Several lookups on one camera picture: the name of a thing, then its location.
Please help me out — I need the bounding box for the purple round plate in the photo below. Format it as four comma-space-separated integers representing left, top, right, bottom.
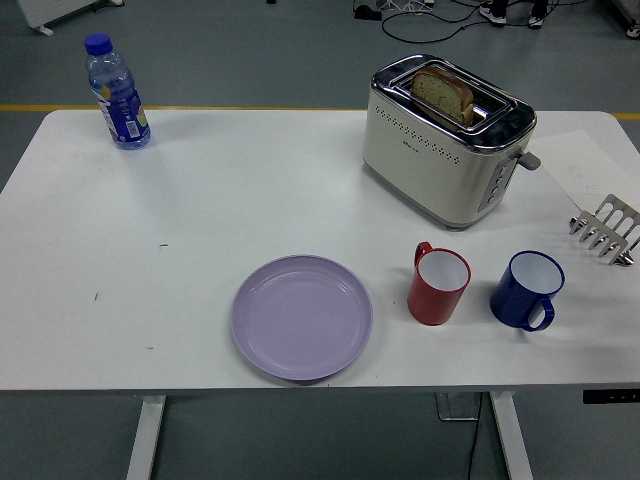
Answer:
230, 254, 375, 384

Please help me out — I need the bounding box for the cream and chrome toaster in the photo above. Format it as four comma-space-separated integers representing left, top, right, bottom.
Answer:
362, 53, 542, 231

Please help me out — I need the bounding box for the brown bread slice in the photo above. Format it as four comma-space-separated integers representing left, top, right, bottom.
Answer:
410, 67, 475, 127

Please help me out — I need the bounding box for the red mug white inside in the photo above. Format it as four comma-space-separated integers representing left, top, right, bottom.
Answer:
407, 241, 473, 327

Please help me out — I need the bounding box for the blue mug white inside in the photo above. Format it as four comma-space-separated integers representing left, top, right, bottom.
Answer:
489, 249, 566, 333

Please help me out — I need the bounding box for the clear water bottle blue cap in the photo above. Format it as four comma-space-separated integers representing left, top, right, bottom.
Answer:
83, 32, 153, 151

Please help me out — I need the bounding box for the white table leg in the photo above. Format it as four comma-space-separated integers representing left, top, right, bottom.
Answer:
489, 391, 534, 480
124, 394, 167, 480

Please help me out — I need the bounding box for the white paper sheet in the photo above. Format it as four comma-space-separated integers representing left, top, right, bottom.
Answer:
529, 128, 640, 206

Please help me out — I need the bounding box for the silver metal toast rack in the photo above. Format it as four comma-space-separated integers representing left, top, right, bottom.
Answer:
568, 193, 640, 266

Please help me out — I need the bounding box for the black table control panel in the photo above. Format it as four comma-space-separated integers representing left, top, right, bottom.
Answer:
582, 388, 640, 405

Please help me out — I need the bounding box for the white floor heater panel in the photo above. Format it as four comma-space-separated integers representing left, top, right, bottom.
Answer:
14, 0, 124, 36

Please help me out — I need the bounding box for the white equipment base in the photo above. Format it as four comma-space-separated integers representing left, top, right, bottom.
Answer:
607, 0, 640, 39

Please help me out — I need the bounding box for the grey metal table bracket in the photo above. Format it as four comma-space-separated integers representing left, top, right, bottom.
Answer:
433, 392, 484, 421

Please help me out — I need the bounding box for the black floor cable loop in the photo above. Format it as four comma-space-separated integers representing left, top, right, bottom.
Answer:
382, 0, 481, 42

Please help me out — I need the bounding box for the white wire floor stand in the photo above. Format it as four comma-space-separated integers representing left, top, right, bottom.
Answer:
377, 0, 436, 14

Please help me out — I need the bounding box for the thin black hanging cable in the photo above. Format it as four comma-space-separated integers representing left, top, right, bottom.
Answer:
464, 394, 484, 480

